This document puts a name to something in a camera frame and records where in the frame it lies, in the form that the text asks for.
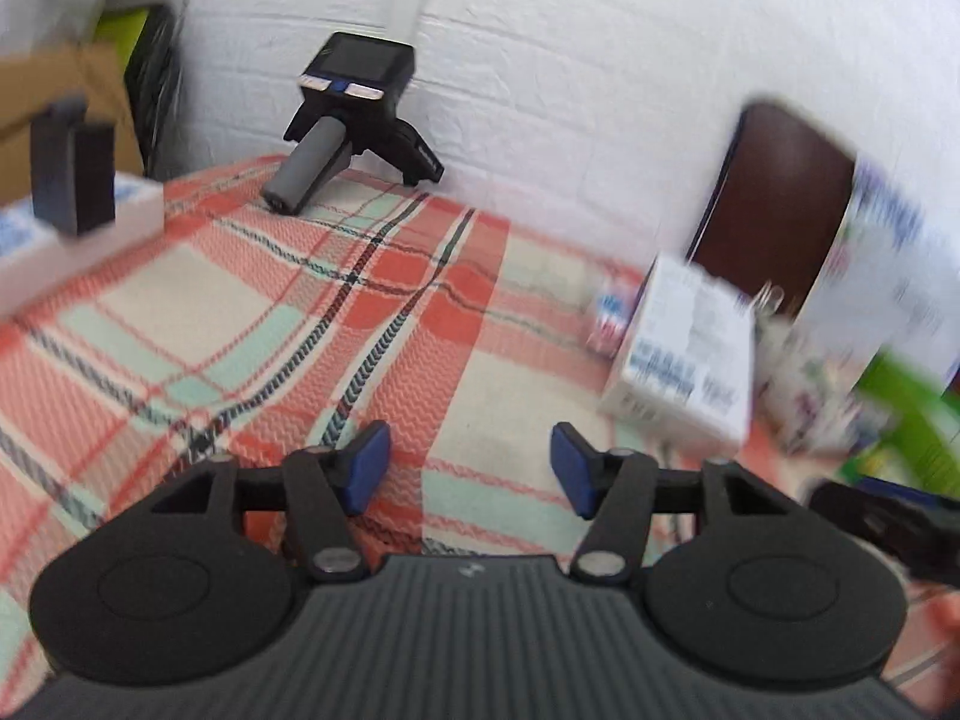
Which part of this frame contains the brown headboard panel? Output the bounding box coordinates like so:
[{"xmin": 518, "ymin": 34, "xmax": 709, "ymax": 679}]
[{"xmin": 686, "ymin": 100, "xmax": 857, "ymax": 316}]

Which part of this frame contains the white flat box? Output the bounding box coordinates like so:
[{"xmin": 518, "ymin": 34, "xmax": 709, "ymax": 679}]
[{"xmin": 0, "ymin": 171, "xmax": 166, "ymax": 317}]

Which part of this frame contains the small blue red packet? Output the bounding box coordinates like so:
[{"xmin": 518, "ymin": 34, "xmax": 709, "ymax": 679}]
[{"xmin": 589, "ymin": 276, "xmax": 632, "ymax": 355}]

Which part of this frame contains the floral white plastic bag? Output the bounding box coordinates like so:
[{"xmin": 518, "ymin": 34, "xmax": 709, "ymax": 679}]
[{"xmin": 765, "ymin": 157, "xmax": 960, "ymax": 458}]

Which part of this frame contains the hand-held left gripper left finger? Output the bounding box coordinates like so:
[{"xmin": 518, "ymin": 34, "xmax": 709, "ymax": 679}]
[{"xmin": 150, "ymin": 421, "xmax": 392, "ymax": 584}]

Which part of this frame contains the green box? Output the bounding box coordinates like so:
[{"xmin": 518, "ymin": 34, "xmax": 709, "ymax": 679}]
[{"xmin": 844, "ymin": 351, "xmax": 960, "ymax": 497}]

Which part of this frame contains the white printed carton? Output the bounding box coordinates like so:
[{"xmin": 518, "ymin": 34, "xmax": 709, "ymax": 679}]
[{"xmin": 598, "ymin": 253, "xmax": 757, "ymax": 452}]

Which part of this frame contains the dark bag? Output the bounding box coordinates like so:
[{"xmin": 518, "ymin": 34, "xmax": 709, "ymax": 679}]
[{"xmin": 122, "ymin": 4, "xmax": 185, "ymax": 182}]

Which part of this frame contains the black box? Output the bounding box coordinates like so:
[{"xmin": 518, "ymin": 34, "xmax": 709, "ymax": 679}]
[{"xmin": 28, "ymin": 96, "xmax": 119, "ymax": 238}]

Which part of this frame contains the cardboard box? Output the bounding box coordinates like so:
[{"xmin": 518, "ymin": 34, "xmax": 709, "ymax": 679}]
[{"xmin": 0, "ymin": 43, "xmax": 145, "ymax": 205}]

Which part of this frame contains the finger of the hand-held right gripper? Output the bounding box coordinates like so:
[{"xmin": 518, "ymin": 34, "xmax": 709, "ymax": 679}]
[{"xmin": 808, "ymin": 480, "xmax": 960, "ymax": 587}]

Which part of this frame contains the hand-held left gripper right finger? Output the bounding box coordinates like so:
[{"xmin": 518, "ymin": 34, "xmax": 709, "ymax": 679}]
[{"xmin": 551, "ymin": 424, "xmax": 788, "ymax": 584}]

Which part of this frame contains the black camera with grey handle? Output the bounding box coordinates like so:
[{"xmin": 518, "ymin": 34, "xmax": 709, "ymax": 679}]
[{"xmin": 261, "ymin": 31, "xmax": 445, "ymax": 215}]

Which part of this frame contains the plaid blanket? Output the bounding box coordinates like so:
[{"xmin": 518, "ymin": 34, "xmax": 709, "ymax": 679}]
[{"xmin": 0, "ymin": 154, "xmax": 960, "ymax": 713}]

